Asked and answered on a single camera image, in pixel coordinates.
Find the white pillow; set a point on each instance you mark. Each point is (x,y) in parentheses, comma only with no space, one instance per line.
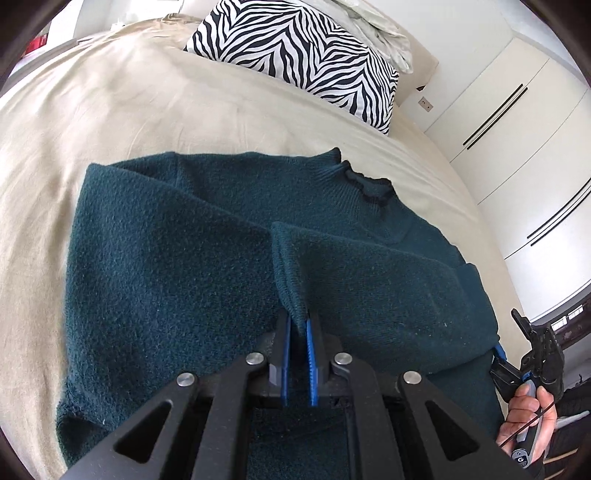
(385,37)

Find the person's right hand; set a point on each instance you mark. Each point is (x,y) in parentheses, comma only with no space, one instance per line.
(538,415)

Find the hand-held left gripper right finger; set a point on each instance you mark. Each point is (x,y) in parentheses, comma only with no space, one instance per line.
(312,360)

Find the bed with beige sheet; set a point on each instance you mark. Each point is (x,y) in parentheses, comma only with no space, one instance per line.
(115,120)

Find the zebra print pillow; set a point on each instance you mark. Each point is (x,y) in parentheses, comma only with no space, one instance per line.
(300,50)

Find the wall socket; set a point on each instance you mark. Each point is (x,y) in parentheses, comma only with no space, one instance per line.
(425,104)

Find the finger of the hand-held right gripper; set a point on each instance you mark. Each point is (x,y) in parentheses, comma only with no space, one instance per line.
(505,369)

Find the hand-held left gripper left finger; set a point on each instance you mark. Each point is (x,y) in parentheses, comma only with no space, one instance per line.
(285,355)

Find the dark brown furniture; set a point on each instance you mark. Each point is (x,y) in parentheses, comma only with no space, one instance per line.
(575,325)

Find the dark green knit sweater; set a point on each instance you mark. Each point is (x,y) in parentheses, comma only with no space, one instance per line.
(194,258)

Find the red object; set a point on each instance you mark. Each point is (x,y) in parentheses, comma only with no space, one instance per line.
(36,46)

